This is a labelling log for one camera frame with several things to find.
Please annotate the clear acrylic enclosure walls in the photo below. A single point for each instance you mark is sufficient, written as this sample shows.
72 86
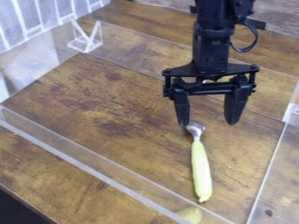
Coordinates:
121 137

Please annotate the green handled metal spoon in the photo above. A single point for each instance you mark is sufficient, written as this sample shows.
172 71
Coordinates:
199 164

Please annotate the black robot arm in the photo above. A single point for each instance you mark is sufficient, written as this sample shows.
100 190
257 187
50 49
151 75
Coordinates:
219 14

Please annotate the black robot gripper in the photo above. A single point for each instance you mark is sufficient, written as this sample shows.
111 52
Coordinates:
209 65

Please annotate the black strip on table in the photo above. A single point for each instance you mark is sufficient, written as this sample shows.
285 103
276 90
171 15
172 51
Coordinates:
259 24

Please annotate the clear acrylic triangular bracket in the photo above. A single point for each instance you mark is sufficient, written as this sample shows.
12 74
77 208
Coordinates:
85 43

